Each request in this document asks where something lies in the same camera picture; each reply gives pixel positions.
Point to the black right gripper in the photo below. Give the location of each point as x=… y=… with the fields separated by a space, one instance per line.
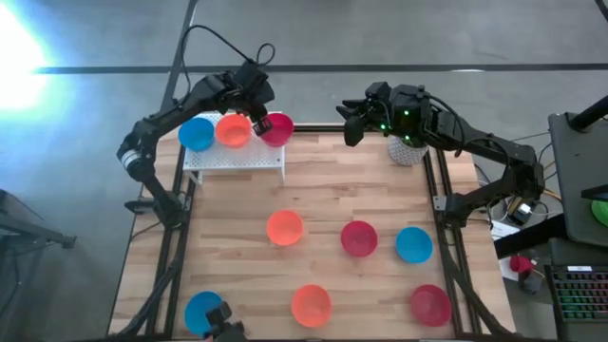
x=404 y=116

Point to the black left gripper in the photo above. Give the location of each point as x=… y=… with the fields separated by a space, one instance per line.
x=252 y=100

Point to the red plastic mini bowl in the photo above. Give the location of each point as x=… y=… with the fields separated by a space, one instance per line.
x=431 y=305
x=280 y=130
x=359 y=238

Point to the orange plastic mini bowl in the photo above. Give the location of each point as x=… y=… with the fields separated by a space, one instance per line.
x=233 y=132
x=311 y=305
x=285 y=228

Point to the blue plastic mini bowl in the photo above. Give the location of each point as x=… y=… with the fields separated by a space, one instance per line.
x=197 y=311
x=196 y=135
x=414 y=245

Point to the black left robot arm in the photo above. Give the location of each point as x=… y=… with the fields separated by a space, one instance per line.
x=140 y=142

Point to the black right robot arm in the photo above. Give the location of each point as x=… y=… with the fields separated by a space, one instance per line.
x=484 y=142

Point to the white triangle-patterned planter pot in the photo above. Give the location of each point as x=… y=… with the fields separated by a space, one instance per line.
x=406 y=154

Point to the white paper sheet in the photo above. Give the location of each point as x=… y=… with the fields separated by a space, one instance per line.
x=501 y=231

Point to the black power adapter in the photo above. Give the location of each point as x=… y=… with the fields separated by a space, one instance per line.
x=522 y=214

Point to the black handheld device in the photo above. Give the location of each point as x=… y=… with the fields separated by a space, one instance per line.
x=225 y=328

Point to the black diagonal beam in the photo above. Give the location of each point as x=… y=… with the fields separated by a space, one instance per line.
x=527 y=240

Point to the small red object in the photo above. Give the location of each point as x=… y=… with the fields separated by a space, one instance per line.
x=519 y=264

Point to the dark grey desk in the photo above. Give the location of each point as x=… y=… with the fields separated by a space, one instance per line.
x=575 y=180

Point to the black round pole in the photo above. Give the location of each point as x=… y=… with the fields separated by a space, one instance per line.
x=589 y=116

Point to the dark metal stand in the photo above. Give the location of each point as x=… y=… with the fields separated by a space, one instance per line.
x=33 y=231

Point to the green filament spool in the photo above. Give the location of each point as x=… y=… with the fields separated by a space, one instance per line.
x=601 y=213

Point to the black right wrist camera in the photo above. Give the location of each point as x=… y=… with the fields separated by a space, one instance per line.
x=377 y=90

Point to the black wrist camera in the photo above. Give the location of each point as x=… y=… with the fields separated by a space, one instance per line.
x=251 y=73
x=377 y=90

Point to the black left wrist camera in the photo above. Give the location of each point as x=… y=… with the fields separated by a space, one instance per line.
x=251 y=73

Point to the black aluminium frame rails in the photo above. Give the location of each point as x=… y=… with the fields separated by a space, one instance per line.
x=161 y=266
x=430 y=183

